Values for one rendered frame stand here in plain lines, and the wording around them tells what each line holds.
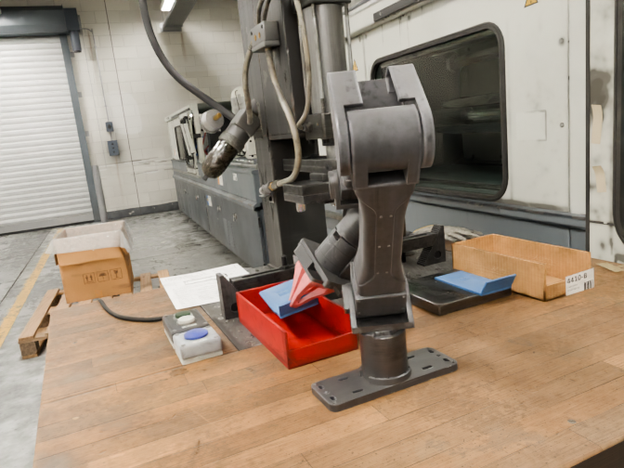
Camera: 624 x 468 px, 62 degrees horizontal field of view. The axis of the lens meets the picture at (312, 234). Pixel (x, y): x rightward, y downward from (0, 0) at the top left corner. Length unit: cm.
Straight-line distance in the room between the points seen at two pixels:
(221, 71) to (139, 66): 148
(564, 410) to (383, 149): 38
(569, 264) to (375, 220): 63
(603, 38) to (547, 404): 85
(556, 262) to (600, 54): 46
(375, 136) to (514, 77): 111
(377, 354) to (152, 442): 30
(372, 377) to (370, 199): 27
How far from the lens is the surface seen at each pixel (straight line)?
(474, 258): 114
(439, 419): 67
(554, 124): 148
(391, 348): 70
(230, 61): 1058
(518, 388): 74
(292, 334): 91
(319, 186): 103
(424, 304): 99
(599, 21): 134
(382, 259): 62
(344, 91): 54
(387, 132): 50
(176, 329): 96
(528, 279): 104
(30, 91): 1024
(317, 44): 105
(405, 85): 55
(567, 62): 145
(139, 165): 1021
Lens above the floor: 125
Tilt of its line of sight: 11 degrees down
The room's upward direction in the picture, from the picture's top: 6 degrees counter-clockwise
